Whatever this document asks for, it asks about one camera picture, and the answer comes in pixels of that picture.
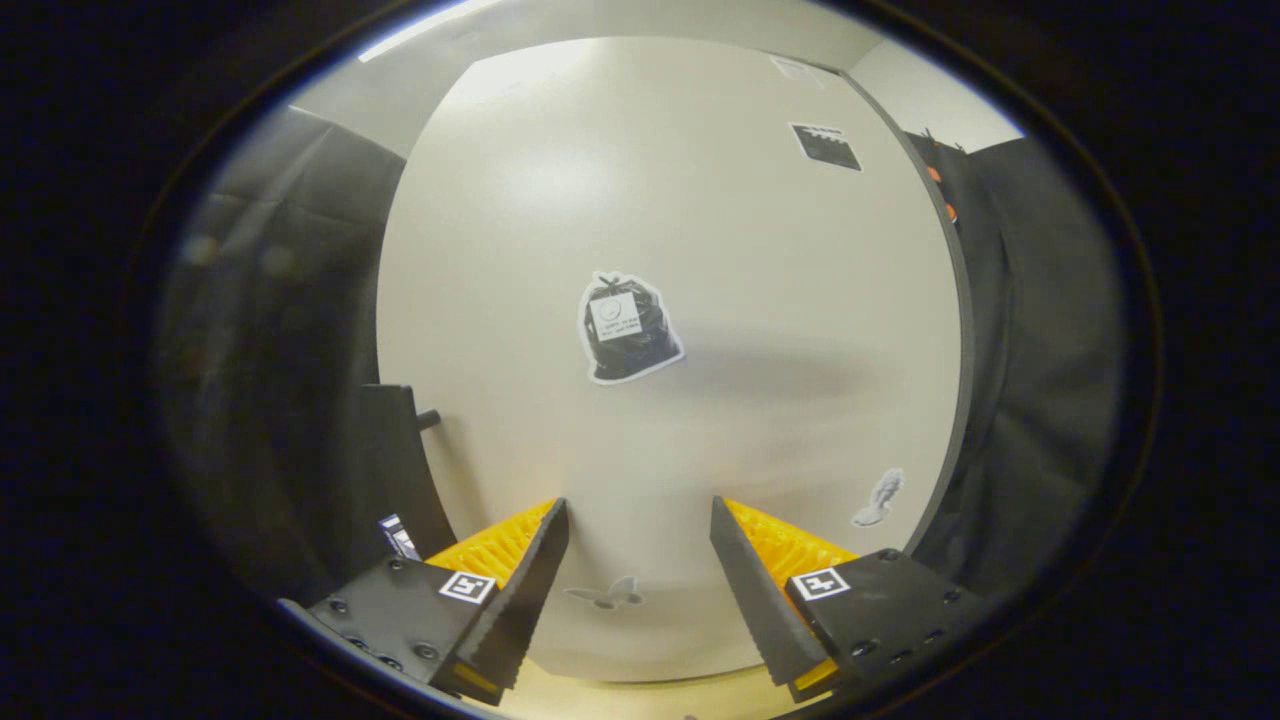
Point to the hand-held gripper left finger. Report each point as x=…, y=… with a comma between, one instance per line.
x=515, y=610

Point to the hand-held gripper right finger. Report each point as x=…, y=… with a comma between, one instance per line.
x=760, y=600

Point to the white shoe cabinet door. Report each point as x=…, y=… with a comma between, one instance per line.
x=750, y=250

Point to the grey book set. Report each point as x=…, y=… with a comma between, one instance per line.
x=398, y=538

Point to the grey shoe cabinet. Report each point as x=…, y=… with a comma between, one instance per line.
x=968, y=310

